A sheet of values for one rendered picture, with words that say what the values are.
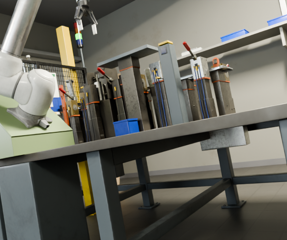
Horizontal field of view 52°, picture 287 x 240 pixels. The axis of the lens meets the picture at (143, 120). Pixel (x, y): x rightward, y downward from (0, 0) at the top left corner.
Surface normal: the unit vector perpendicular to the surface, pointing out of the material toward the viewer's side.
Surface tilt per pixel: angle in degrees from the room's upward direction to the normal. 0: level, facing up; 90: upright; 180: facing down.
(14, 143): 90
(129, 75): 90
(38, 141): 90
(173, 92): 90
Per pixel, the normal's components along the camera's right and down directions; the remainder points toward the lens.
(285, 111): -0.57, 0.05
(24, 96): 0.04, 0.44
